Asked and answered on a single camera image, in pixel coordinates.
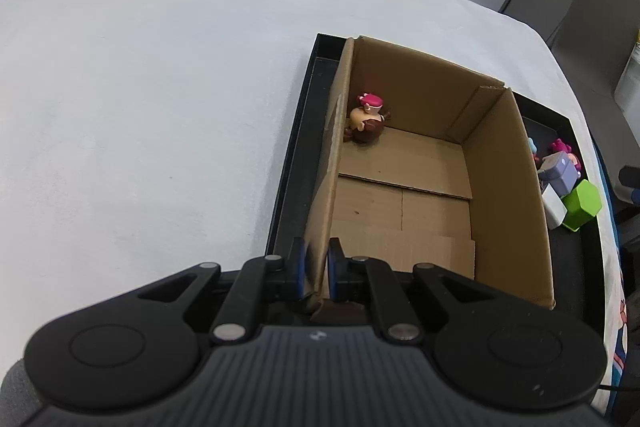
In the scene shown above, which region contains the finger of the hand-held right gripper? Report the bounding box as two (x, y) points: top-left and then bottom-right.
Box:
(619, 165), (640, 206)

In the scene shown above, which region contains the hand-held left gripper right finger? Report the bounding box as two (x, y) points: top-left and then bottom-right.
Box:
(327, 238), (506, 343)

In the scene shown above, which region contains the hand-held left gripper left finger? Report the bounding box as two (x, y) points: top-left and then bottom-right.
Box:
(135, 238), (306, 343)

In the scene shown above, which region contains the green hexagonal toy block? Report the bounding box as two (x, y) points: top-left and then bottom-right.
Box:
(560, 179), (603, 233)

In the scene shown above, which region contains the purple cube robot toy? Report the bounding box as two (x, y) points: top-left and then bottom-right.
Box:
(537, 152), (581, 196)

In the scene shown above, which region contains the white toy block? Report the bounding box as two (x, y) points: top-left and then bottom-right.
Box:
(541, 183), (569, 230)

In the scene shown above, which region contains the brown cardboard box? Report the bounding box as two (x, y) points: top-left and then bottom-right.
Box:
(303, 35), (557, 310)

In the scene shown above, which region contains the black plastic tray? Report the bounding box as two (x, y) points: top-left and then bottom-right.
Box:
(265, 33), (604, 335)

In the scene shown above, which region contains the brown toy figure pink hat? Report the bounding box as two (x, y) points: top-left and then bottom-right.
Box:
(342, 92), (392, 146)

